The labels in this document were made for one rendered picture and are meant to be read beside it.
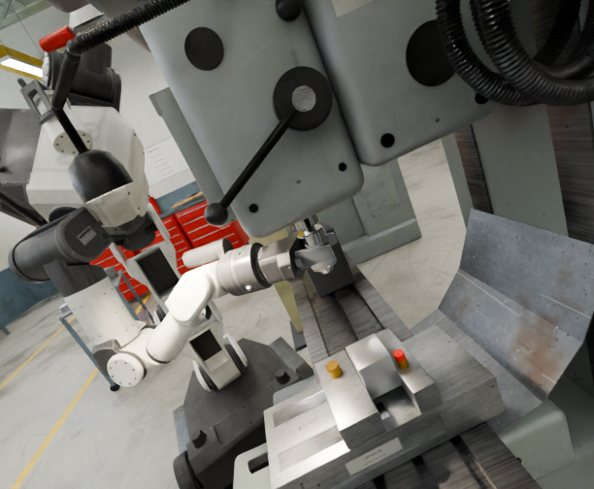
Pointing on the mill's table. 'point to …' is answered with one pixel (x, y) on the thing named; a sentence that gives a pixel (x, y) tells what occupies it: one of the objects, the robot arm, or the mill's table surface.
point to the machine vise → (444, 380)
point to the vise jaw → (349, 402)
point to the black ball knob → (288, 9)
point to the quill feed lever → (316, 82)
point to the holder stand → (325, 282)
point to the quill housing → (253, 108)
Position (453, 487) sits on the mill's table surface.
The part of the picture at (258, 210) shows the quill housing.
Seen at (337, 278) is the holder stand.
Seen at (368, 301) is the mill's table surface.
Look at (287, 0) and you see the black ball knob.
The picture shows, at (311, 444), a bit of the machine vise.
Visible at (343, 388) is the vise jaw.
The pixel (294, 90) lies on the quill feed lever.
